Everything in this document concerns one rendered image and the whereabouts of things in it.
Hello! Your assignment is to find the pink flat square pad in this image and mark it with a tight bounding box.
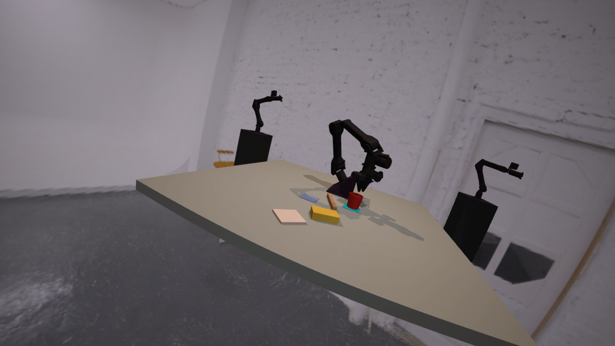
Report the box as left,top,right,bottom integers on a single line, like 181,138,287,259
272,209,307,224

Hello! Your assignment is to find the dark red cup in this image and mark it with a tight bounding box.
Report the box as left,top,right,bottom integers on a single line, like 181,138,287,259
347,192,363,210

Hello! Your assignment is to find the long wooden bar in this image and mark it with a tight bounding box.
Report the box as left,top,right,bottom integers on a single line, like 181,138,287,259
327,193,337,210

